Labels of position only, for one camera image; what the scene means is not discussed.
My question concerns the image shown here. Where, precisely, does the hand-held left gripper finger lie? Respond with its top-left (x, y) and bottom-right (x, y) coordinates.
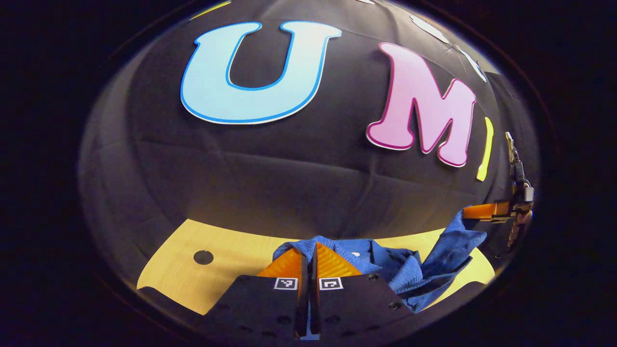
top-left (308, 242), bottom-right (415, 343)
top-left (200, 247), bottom-right (309, 344)

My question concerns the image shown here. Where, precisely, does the blue button shirt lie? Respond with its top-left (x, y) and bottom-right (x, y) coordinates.
top-left (272, 208), bottom-right (487, 314)

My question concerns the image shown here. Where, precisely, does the black backdrop cloth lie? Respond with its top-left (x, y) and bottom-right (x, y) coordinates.
top-left (80, 0), bottom-right (540, 270)

